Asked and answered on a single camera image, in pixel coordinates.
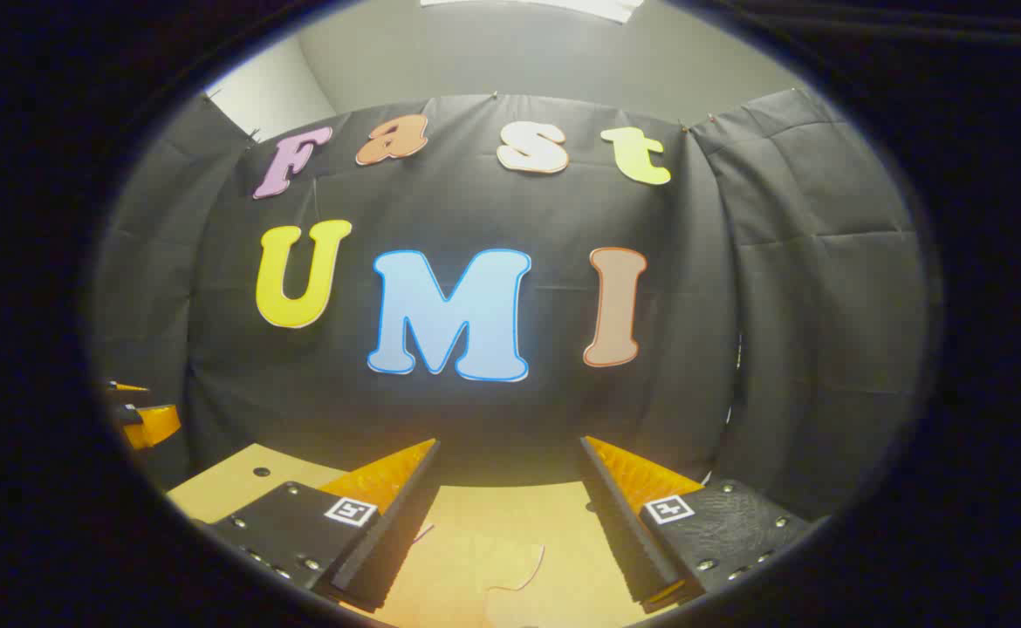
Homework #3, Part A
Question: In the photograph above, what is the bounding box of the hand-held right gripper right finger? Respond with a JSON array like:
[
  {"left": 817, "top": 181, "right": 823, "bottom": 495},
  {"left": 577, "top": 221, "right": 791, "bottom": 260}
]
[{"left": 579, "top": 434, "right": 830, "bottom": 616}]

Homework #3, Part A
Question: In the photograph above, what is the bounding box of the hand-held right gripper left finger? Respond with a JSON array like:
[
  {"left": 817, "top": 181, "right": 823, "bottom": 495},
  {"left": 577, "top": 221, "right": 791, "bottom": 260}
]
[{"left": 189, "top": 438, "right": 442, "bottom": 614}]

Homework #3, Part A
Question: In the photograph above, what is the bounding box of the orange polo T-shirt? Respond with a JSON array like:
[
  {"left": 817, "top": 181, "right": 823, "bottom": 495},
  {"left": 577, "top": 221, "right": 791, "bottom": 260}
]
[{"left": 388, "top": 515, "right": 642, "bottom": 628}]

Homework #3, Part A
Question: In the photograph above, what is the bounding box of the black backdrop cloth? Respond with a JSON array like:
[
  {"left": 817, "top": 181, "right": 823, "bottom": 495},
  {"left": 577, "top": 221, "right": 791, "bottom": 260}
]
[{"left": 87, "top": 85, "right": 930, "bottom": 524}]

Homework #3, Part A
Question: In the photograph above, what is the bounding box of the white ceiling light panel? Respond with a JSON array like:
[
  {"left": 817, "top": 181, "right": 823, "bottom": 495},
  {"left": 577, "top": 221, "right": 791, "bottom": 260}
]
[{"left": 421, "top": 0, "right": 645, "bottom": 24}]

